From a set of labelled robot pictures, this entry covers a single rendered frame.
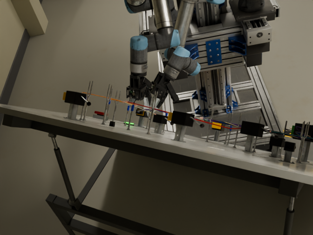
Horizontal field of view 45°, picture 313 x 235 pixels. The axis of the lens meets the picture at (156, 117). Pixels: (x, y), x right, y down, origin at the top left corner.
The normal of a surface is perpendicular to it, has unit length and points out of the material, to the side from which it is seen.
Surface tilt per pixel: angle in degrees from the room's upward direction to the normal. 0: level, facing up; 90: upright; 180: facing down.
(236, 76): 0
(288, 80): 0
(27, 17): 90
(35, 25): 90
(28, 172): 0
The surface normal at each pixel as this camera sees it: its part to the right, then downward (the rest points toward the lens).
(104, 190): -0.18, -0.69
